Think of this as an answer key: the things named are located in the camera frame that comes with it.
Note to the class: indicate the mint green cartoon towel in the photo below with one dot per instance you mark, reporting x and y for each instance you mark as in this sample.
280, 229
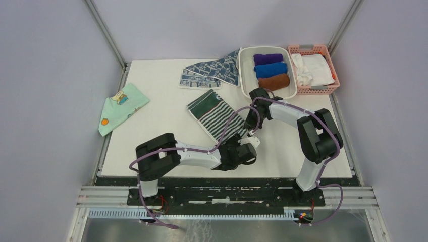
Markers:
118, 108

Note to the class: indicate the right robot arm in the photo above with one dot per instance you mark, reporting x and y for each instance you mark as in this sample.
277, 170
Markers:
319, 137

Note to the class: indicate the pink plastic basket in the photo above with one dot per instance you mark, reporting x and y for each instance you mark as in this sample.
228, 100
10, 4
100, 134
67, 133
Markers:
310, 50

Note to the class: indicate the white cloth in basket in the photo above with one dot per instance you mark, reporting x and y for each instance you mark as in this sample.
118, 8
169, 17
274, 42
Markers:
312, 70

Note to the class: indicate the brown rolled towel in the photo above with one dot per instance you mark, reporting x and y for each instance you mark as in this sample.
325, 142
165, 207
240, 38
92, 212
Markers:
275, 82

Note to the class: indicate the blue rolled towel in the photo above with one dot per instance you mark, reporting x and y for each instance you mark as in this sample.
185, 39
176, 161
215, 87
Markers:
265, 71

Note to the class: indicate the blue patterned towel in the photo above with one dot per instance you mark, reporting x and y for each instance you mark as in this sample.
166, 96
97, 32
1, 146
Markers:
211, 74

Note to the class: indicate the purple rolled towel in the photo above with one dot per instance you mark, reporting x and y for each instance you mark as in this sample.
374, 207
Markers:
266, 59

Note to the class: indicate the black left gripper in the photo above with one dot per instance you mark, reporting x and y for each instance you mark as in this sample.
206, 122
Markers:
234, 140

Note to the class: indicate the white slotted cable duct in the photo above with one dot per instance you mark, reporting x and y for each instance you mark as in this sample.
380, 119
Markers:
140, 213

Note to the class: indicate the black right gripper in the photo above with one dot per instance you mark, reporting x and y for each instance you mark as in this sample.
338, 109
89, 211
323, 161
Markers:
249, 123

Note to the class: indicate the aluminium frame rail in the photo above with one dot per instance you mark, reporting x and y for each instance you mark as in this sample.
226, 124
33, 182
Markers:
80, 215

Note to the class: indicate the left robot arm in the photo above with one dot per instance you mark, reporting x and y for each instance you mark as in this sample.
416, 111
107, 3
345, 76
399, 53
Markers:
158, 156

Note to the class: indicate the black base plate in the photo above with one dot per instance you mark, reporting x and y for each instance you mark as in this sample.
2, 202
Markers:
230, 196

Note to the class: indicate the white plastic tub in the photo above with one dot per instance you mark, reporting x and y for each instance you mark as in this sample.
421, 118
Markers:
247, 76

